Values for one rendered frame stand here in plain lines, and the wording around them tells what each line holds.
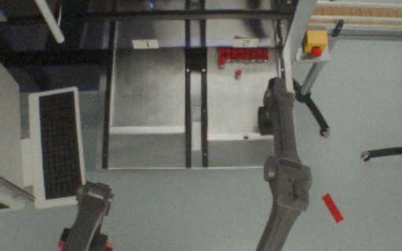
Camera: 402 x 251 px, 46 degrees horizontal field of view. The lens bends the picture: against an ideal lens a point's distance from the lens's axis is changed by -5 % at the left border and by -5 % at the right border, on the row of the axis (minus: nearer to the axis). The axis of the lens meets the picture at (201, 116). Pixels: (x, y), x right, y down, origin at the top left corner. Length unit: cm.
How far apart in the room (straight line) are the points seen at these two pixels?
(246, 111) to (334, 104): 112
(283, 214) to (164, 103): 79
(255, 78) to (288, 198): 79
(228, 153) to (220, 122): 11
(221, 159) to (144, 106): 33
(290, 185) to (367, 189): 162
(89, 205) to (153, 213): 142
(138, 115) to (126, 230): 95
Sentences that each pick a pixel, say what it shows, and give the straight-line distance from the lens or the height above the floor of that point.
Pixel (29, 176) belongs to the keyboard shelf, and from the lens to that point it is 188.
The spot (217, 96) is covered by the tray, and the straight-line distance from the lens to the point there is 178.
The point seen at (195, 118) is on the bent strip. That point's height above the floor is 90.
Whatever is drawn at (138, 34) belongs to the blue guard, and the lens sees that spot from 166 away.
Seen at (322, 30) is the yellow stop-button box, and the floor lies 103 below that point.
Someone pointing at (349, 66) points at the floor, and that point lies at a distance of 293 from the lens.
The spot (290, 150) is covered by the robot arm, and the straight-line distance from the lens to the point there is 124.
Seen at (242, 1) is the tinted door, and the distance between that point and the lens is 150.
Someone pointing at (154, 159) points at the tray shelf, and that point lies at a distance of 172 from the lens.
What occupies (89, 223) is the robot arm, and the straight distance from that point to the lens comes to 113.
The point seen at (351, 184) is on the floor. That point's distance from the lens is 271.
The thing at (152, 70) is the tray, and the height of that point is 88.
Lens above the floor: 254
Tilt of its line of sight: 71 degrees down
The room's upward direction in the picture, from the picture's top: 1 degrees clockwise
